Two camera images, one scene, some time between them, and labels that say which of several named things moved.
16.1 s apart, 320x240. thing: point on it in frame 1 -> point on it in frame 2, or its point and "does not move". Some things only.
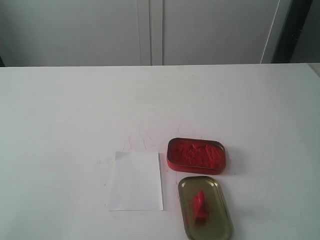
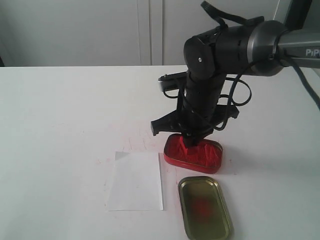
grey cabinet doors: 120,33 does not move
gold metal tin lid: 205,214 does not move
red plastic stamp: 199,207 -> 185,149
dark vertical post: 297,13 does not move
